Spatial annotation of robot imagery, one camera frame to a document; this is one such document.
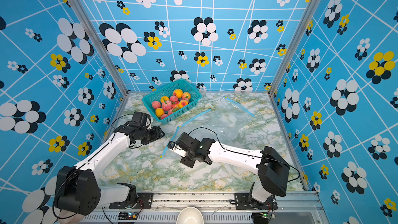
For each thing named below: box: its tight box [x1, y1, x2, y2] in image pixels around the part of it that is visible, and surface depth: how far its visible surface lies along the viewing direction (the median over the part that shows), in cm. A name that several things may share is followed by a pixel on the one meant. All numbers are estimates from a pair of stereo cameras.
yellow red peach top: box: [172, 88, 183, 99], surface depth 114 cm
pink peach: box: [151, 100, 161, 110], surface depth 109 cm
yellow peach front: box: [155, 107, 165, 118], surface depth 104 cm
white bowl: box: [176, 206, 205, 224], surface depth 69 cm
